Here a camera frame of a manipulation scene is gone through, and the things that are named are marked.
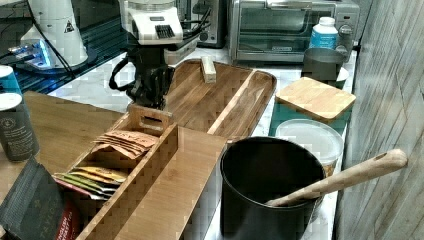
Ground dark grey metal cup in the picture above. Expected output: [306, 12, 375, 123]
[301, 48, 345, 81]

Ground clear plastic lidded container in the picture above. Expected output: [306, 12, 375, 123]
[275, 119, 344, 177]

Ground dark grey cylindrical can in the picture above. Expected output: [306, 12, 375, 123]
[0, 93, 39, 162]

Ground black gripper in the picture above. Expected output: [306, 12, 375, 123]
[127, 46, 175, 110]

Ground white blue supplement bottle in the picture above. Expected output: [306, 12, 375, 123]
[309, 17, 338, 49]

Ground wooden utensil handle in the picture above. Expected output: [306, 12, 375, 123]
[266, 149, 408, 207]

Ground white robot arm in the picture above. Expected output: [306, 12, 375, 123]
[109, 0, 204, 109]

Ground black tea bag pouch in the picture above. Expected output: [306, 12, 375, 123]
[1, 159, 65, 240]

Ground small wooden block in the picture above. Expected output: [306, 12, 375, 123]
[201, 56, 216, 83]

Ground wooden serving tray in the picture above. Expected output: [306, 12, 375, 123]
[165, 59, 276, 138]

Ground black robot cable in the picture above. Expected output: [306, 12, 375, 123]
[108, 57, 136, 92]

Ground brown tea packets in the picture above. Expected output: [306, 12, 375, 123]
[92, 130, 159, 159]

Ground teal container with wooden lid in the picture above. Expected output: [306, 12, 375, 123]
[269, 77, 356, 136]

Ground black coffee machine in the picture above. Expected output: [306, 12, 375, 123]
[176, 0, 228, 48]

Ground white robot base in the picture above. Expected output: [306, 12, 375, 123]
[8, 0, 97, 75]

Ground black round canister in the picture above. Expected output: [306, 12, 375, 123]
[220, 136, 325, 240]

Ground green yellow tea packets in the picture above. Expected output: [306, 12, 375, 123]
[52, 166, 128, 201]

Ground wooden tea organizer box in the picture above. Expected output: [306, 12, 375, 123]
[71, 104, 226, 240]

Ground silver toaster oven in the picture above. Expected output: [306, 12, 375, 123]
[228, 0, 360, 63]

